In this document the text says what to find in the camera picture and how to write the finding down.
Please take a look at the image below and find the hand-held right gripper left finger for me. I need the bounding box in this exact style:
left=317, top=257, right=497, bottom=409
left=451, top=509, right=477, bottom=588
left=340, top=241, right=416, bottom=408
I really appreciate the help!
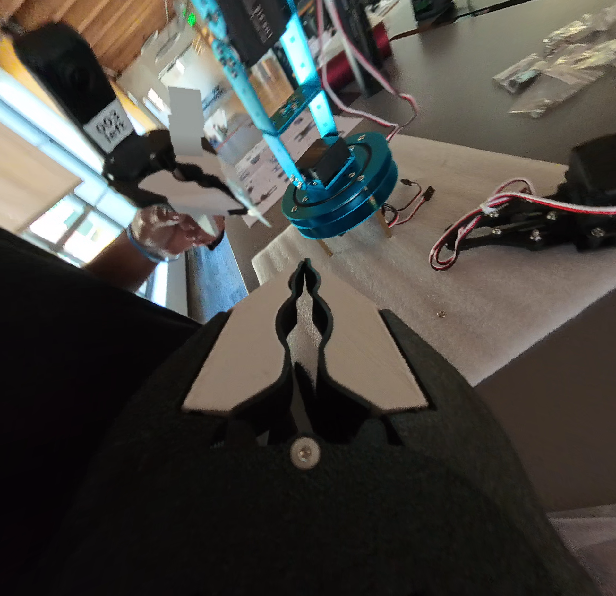
left=182, top=260, right=306, bottom=416

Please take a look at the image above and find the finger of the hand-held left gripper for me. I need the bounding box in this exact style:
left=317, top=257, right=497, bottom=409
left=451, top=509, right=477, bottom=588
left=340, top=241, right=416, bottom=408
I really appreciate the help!
left=172, top=141, right=231, bottom=197
left=136, top=170, right=248, bottom=217

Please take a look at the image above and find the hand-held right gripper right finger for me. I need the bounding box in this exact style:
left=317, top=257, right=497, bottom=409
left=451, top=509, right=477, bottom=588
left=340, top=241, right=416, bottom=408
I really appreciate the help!
left=304, top=259, right=430, bottom=414

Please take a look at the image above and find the clear bag of silver screws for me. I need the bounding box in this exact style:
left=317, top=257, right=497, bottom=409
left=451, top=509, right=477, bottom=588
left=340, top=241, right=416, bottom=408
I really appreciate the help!
left=219, top=153, right=272, bottom=228

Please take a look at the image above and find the blue toy robot arm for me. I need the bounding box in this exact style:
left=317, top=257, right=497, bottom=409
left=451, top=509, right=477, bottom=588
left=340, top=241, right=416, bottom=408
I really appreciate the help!
left=164, top=0, right=400, bottom=257

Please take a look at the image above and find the black toy claw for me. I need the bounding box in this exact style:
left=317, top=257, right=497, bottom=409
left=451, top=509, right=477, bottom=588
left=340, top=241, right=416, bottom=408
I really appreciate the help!
left=443, top=134, right=616, bottom=257

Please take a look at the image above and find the grey desk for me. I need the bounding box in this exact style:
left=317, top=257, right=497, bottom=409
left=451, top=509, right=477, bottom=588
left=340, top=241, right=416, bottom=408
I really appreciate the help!
left=224, top=0, right=616, bottom=515

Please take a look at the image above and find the person's left hand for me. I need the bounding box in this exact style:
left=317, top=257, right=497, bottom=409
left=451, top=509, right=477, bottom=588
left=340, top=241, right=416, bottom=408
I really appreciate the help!
left=129, top=205, right=226, bottom=262

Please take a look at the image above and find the blue wristband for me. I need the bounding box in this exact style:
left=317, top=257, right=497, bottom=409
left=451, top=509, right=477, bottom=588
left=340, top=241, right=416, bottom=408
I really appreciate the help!
left=126, top=223, right=183, bottom=264

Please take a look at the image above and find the printed instruction manual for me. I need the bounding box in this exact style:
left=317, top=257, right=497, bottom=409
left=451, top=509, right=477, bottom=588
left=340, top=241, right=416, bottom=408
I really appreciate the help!
left=219, top=115, right=364, bottom=221

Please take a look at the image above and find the large window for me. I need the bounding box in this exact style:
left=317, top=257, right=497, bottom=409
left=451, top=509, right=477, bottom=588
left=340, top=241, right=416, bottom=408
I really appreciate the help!
left=0, top=66, right=169, bottom=308

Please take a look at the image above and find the white foam sheet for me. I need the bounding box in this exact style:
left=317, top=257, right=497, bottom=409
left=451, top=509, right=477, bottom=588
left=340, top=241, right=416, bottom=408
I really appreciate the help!
left=251, top=134, right=616, bottom=387

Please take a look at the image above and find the red metal tube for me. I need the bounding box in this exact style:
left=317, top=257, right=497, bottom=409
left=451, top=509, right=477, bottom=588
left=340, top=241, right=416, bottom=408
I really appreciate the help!
left=320, top=25, right=391, bottom=93

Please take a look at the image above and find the pile of small screw bags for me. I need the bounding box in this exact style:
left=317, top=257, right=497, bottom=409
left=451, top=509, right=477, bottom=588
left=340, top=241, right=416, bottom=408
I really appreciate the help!
left=493, top=6, right=616, bottom=118

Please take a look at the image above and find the black white servo cable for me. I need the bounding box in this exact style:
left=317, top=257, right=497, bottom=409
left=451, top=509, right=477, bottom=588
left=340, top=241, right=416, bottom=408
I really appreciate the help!
left=380, top=177, right=436, bottom=228

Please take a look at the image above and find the red white servo cable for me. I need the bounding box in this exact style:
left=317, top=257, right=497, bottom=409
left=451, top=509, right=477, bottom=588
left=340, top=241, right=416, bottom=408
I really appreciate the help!
left=315, top=0, right=419, bottom=139

